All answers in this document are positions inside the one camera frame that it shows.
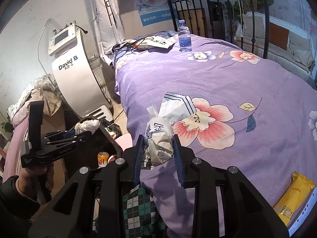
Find white blue printed paper wrapper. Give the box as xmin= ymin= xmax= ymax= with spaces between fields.
xmin=143 ymin=92 xmax=196 ymax=169

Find white tissue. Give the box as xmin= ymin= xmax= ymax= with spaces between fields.
xmin=75 ymin=119 xmax=100 ymax=135

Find black jacket left forearm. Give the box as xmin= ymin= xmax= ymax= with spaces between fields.
xmin=1 ymin=176 xmax=40 ymax=237

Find dark brown trash bin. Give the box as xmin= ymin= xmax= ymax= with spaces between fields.
xmin=61 ymin=119 xmax=123 ymax=180

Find person left hand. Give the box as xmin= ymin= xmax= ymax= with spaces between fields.
xmin=16 ymin=163 xmax=54 ymax=201

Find orange juice plastic bottle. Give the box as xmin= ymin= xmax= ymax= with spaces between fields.
xmin=98 ymin=152 xmax=110 ymax=168

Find green argyle patterned trousers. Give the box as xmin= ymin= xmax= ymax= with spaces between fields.
xmin=95 ymin=184 xmax=168 ymax=238

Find white David B machine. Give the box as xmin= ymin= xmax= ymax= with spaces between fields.
xmin=48 ymin=23 xmax=113 ymax=122

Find purple floral bed sheet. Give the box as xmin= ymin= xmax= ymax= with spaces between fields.
xmin=113 ymin=35 xmax=316 ymax=237

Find yellow snack packet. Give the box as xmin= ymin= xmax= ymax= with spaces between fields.
xmin=273 ymin=172 xmax=315 ymax=226

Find white printed packet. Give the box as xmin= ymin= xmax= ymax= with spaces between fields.
xmin=134 ymin=36 xmax=176 ymax=51

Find clear plastic water bottle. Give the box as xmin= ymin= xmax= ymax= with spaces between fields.
xmin=178 ymin=20 xmax=192 ymax=52

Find white wicker sofa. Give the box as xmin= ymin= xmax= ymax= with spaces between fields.
xmin=234 ymin=11 xmax=315 ymax=81

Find brown sofa cushion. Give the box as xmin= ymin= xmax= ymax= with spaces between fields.
xmin=269 ymin=23 xmax=290 ymax=51

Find black iron bed frame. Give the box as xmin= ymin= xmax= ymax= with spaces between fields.
xmin=167 ymin=0 xmax=270 ymax=58

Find blue wall poster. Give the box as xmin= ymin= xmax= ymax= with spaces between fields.
xmin=134 ymin=0 xmax=172 ymax=26

